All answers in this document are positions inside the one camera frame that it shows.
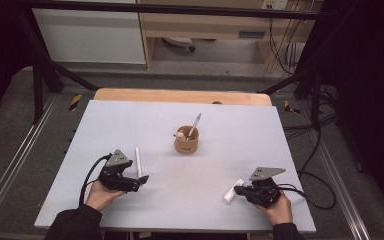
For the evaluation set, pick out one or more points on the person's left hand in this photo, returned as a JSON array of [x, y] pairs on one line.
[[100, 196]]

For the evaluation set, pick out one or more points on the yellow black floor tape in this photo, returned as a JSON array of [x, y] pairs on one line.
[[75, 102], [290, 107]]

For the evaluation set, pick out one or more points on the person's right hand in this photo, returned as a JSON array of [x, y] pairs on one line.
[[281, 211]]

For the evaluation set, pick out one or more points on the light wooden table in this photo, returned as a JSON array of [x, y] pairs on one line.
[[180, 96]]

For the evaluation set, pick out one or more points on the round wooden pen holder cup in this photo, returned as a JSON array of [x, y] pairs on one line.
[[186, 145]]

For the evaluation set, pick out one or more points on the black curtain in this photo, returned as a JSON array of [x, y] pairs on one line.
[[0, 50], [366, 83]]

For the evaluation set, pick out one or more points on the thick white marker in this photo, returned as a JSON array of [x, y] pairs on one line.
[[229, 196]]

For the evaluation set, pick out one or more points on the office chair base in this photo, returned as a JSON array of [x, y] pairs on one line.
[[180, 41]]

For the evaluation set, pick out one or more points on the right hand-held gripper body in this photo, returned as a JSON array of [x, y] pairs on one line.
[[263, 195]]

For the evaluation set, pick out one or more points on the black metal frame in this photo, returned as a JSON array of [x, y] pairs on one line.
[[180, 10]]

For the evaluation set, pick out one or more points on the clear plastic pen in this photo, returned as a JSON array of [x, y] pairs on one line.
[[195, 123]]

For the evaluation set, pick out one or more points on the light wooden desk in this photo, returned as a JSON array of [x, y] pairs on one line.
[[206, 25]]

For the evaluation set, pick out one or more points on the aluminium floor rail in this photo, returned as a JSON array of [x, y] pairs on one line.
[[343, 186], [16, 160]]

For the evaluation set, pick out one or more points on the slim white pen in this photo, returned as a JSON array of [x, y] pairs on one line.
[[138, 161]]

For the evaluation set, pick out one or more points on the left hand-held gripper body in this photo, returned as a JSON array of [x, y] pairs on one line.
[[116, 181]]

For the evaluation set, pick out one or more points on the white cabinet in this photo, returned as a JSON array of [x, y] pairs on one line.
[[90, 36]]

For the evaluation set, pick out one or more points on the white power strip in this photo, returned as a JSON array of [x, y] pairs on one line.
[[275, 4]]

